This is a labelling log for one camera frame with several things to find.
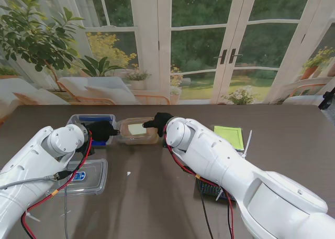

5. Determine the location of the small clear lid white label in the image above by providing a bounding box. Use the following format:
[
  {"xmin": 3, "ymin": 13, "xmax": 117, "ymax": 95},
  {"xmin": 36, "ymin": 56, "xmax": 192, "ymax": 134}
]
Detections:
[{"xmin": 116, "ymin": 117, "xmax": 155, "ymax": 140}]

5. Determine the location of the red cable on left arm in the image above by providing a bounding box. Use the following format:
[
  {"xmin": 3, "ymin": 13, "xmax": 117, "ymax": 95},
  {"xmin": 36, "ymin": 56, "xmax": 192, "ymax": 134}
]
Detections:
[{"xmin": 20, "ymin": 131, "xmax": 94, "ymax": 239}]

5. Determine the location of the black tripod stand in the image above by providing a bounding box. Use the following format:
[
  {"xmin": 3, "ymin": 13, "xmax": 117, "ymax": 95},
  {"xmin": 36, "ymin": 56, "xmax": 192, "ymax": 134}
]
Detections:
[{"xmin": 318, "ymin": 91, "xmax": 335, "ymax": 110}]

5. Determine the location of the black plastic container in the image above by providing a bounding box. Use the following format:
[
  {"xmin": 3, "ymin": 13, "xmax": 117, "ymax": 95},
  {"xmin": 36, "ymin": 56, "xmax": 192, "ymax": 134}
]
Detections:
[{"xmin": 195, "ymin": 176, "xmax": 236, "ymax": 204}]

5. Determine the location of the clear container with blue clips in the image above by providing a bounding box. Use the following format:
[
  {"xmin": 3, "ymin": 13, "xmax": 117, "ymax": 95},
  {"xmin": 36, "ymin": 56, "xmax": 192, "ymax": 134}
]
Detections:
[{"xmin": 65, "ymin": 114, "xmax": 117, "ymax": 147}]

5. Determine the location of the clear lid with green sheet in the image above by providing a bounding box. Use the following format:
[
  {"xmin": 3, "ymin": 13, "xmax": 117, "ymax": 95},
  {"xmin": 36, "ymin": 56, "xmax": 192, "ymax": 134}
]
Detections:
[{"xmin": 213, "ymin": 125, "xmax": 248, "ymax": 158}]

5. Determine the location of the red cable on right arm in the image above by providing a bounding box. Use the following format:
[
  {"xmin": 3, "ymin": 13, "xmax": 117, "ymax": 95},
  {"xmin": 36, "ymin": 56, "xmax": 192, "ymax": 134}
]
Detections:
[{"xmin": 164, "ymin": 128, "xmax": 236, "ymax": 239}]

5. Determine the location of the brown translucent container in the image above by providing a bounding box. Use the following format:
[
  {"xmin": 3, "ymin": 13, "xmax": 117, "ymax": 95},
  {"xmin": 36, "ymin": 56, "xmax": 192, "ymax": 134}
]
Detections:
[{"xmin": 116, "ymin": 117, "xmax": 160, "ymax": 145}]

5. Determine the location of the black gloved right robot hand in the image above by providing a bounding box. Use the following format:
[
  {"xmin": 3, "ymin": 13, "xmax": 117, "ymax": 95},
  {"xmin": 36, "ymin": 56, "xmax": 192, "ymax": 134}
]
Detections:
[{"xmin": 142, "ymin": 112, "xmax": 175, "ymax": 138}]

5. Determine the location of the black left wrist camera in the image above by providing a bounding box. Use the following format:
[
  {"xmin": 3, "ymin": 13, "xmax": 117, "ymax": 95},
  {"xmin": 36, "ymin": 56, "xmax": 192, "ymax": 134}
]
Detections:
[{"xmin": 74, "ymin": 142, "xmax": 95, "ymax": 158}]

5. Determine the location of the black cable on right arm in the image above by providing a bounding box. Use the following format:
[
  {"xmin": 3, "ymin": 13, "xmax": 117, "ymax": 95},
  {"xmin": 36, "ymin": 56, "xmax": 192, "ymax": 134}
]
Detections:
[{"xmin": 200, "ymin": 191, "xmax": 214, "ymax": 239}]

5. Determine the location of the large clear lid blue sticker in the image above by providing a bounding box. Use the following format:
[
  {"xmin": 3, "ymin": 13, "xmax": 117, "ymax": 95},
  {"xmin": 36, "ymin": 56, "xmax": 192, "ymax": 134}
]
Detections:
[{"xmin": 46, "ymin": 158, "xmax": 108, "ymax": 197}]

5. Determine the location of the red cable on arm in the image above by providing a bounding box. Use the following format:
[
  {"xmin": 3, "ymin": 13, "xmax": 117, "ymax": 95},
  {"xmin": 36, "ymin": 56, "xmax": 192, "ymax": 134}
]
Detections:
[
  {"xmin": 164, "ymin": 128, "xmax": 236, "ymax": 239},
  {"xmin": 20, "ymin": 131, "xmax": 94, "ymax": 239}
]

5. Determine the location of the grey cable on left arm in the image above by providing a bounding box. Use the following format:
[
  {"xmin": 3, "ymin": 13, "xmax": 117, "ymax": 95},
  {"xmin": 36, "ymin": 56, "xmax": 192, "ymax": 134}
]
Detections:
[{"xmin": 0, "ymin": 170, "xmax": 73, "ymax": 239}]

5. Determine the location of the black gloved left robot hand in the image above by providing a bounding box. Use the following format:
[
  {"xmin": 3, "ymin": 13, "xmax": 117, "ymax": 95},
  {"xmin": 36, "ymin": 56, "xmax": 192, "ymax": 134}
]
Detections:
[{"xmin": 86, "ymin": 120, "xmax": 120, "ymax": 143}]

